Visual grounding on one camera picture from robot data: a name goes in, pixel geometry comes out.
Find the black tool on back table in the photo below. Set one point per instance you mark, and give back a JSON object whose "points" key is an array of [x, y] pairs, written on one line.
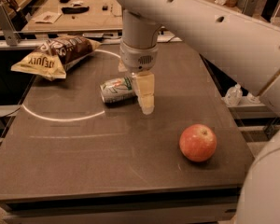
{"points": [[74, 10]]}

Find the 7up soda can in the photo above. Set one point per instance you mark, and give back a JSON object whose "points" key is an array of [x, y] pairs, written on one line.
{"points": [[117, 89]]}

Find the brown yellow chip bag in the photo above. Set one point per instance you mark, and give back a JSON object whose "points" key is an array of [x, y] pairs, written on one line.
{"points": [[56, 56]]}

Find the left metal bracket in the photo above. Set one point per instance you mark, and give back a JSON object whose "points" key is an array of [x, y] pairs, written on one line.
{"points": [[7, 27]]}

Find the clear plastic bottle right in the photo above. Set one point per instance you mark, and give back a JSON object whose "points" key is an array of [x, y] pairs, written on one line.
{"points": [[253, 99]]}

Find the right metal bracket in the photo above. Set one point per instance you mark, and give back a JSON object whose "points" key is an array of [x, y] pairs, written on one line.
{"points": [[249, 7]]}

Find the metal bracket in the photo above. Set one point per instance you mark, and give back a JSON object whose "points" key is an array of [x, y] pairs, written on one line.
{"points": [[249, 7], [7, 27]]}

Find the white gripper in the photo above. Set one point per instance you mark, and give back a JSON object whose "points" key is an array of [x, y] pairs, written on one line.
{"points": [[136, 58]]}

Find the clear plastic bottle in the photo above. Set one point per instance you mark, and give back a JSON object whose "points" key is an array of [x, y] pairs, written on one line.
{"points": [[233, 95], [253, 99]]}

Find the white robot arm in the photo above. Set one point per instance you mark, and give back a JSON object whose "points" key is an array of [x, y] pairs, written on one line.
{"points": [[246, 49]]}

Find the tan envelope on table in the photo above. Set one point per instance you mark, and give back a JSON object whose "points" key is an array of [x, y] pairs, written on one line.
{"points": [[47, 17]]}

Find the clear plastic bottle left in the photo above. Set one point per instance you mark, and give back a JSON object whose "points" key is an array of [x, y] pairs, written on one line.
{"points": [[233, 95]]}

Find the red apple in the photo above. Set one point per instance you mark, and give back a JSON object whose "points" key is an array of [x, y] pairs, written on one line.
{"points": [[198, 143]]}

